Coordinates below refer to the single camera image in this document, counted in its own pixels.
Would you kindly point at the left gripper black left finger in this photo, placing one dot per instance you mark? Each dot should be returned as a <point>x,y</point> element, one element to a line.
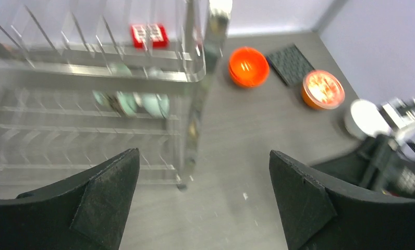
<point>88,210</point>

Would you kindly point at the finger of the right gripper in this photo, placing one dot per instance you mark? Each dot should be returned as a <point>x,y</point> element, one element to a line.
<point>351,166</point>

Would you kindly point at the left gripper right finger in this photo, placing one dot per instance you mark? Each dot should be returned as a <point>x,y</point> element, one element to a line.
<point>319,211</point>

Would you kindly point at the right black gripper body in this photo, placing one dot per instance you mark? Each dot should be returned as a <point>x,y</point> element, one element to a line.
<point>389,170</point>

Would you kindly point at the plain white bowl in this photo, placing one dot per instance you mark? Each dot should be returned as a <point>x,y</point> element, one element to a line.
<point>363,119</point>

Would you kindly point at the white bowl red pattern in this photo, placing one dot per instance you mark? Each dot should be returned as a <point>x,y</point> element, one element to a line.
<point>324,88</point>

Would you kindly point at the metal two-tier dish rack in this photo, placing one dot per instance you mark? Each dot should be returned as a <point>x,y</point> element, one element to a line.
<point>81,81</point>

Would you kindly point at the orange bowl white inside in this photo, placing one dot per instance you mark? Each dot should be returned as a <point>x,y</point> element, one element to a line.
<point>310,102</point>

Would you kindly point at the white plate in rack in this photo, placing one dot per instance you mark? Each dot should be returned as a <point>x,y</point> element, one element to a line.
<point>157,105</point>

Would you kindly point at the pale green ceramic bowl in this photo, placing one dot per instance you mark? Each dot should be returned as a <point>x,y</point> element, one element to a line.
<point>120,102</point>

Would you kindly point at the dark grey studded baseplate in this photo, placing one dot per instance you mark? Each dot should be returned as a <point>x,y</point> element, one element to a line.
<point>290,64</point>

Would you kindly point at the red white toy block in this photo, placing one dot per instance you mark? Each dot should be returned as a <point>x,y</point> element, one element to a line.
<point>153,34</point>

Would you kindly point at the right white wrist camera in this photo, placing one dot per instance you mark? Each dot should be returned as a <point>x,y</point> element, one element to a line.
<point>400,117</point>

